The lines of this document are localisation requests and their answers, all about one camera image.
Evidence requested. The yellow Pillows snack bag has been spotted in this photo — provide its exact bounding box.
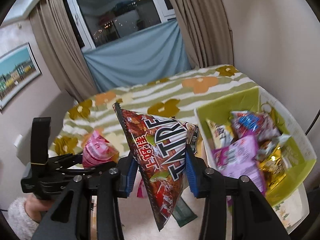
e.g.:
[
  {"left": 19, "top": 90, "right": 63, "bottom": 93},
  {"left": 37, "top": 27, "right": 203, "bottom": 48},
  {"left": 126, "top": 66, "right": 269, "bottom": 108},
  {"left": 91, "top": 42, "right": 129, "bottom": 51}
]
[{"left": 258, "top": 149, "right": 286, "bottom": 193}]

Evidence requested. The pink snack bag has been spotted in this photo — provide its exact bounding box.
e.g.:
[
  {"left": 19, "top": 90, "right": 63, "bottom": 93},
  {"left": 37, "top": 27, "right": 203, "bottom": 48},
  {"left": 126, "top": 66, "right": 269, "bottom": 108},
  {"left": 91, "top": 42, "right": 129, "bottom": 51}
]
[{"left": 82, "top": 130, "right": 119, "bottom": 168}]

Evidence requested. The purple snack bag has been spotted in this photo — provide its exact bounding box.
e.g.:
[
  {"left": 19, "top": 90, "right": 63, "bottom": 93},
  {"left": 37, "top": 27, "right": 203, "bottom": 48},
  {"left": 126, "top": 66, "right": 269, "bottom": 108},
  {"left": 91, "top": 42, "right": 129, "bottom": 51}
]
[{"left": 212, "top": 133, "right": 266, "bottom": 195}]

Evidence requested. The pink white small packet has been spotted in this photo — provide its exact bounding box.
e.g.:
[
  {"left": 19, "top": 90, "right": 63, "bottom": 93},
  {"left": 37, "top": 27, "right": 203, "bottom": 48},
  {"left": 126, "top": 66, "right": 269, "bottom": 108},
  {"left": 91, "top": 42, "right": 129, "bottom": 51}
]
[{"left": 136, "top": 179, "right": 148, "bottom": 198}]

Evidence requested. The red blue snack bag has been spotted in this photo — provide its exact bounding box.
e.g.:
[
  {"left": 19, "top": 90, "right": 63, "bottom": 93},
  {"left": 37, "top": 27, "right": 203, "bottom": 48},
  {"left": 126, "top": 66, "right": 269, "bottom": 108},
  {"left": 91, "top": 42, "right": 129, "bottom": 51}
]
[{"left": 230, "top": 111, "right": 280, "bottom": 141}]

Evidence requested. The red Tatire chips bag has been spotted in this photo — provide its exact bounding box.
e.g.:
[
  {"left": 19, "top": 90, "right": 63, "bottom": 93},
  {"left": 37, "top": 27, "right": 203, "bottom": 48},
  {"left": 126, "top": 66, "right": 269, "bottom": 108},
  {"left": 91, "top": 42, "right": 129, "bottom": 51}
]
[{"left": 113, "top": 102, "right": 199, "bottom": 230}]

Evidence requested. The left hand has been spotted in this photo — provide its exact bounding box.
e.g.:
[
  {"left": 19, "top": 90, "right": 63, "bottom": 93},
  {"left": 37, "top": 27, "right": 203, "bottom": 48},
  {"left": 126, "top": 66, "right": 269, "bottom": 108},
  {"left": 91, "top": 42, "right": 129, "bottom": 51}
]
[{"left": 24, "top": 194, "right": 54, "bottom": 223}]

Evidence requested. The floral white tablecloth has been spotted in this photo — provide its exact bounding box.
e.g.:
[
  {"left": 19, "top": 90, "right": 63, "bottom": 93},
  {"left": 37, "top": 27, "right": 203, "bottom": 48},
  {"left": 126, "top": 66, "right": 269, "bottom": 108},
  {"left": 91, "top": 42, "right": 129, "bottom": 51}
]
[{"left": 118, "top": 174, "right": 309, "bottom": 239}]

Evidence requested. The white fluffy sleeve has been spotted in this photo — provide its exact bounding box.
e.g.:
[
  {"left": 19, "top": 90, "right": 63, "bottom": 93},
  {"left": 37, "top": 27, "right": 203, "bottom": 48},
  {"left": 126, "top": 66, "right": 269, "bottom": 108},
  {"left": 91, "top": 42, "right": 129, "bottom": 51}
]
[{"left": 8, "top": 197, "right": 39, "bottom": 240}]

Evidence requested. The dark green flat packet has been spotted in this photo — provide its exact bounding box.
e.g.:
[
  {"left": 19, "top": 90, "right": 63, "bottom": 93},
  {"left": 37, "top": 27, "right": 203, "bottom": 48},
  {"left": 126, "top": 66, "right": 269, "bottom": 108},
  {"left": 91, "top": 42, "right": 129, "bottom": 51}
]
[{"left": 172, "top": 197, "right": 197, "bottom": 228}]

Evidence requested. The silver potato chips bag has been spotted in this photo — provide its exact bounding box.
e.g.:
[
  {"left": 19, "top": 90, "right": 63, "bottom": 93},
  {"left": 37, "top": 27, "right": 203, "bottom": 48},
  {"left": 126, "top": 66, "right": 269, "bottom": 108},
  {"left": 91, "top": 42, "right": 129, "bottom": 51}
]
[{"left": 256, "top": 134, "right": 291, "bottom": 161}]

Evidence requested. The green cardboard box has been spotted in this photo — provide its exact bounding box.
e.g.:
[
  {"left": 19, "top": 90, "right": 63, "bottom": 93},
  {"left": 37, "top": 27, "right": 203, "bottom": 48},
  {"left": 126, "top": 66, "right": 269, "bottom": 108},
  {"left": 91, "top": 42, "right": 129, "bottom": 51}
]
[{"left": 194, "top": 86, "right": 317, "bottom": 209}]

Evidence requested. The white yellow chips bag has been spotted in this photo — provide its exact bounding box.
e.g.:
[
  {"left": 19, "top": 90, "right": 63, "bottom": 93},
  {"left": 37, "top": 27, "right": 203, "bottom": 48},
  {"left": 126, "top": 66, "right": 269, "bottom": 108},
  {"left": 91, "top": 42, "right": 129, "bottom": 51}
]
[{"left": 206, "top": 119, "right": 236, "bottom": 149}]

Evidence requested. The framed landscape picture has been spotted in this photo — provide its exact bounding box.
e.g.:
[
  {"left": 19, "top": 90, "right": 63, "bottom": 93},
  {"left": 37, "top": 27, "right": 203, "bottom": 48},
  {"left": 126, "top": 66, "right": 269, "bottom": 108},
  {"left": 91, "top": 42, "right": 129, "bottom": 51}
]
[{"left": 0, "top": 43, "right": 42, "bottom": 110}]

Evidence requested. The beige curtain left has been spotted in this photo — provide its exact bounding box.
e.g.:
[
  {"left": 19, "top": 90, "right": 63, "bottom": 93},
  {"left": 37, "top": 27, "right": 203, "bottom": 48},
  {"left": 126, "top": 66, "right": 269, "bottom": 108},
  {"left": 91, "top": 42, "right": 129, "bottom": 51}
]
[{"left": 29, "top": 0, "right": 98, "bottom": 101}]

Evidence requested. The beige curtain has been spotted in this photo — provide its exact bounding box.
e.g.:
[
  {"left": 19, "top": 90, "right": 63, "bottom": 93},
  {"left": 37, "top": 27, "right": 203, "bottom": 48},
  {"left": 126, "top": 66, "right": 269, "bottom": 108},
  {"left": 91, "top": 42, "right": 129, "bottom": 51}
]
[
  {"left": 169, "top": 0, "right": 234, "bottom": 68},
  {"left": 29, "top": 0, "right": 98, "bottom": 101}
]

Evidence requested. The floral striped blanket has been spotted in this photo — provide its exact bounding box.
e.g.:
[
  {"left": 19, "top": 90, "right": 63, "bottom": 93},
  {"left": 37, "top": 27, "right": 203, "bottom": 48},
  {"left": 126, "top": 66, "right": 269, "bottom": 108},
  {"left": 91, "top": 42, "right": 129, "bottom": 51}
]
[{"left": 48, "top": 65, "right": 257, "bottom": 157}]

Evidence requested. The blue cloth curtain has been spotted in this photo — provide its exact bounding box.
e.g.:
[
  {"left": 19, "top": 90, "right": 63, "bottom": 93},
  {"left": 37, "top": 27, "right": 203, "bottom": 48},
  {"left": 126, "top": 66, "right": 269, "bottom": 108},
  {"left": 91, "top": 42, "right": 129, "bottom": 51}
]
[{"left": 83, "top": 20, "right": 191, "bottom": 92}]

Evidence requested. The window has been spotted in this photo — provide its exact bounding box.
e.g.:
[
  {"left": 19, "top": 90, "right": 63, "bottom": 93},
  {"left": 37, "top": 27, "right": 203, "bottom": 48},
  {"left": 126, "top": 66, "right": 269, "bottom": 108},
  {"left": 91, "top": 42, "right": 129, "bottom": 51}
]
[{"left": 64, "top": 0, "right": 176, "bottom": 52}]

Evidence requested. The beige curtain right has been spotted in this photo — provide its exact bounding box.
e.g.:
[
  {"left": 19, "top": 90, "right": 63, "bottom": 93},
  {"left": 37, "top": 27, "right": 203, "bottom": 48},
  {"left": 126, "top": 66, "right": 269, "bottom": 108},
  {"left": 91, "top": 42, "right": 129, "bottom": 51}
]
[{"left": 169, "top": 0, "right": 234, "bottom": 68}]

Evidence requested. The black cable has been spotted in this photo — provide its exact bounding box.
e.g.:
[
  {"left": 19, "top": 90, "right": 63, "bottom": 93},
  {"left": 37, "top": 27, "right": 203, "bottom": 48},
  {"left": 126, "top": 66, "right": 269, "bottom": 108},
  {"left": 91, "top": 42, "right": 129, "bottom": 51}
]
[{"left": 304, "top": 109, "right": 320, "bottom": 136}]

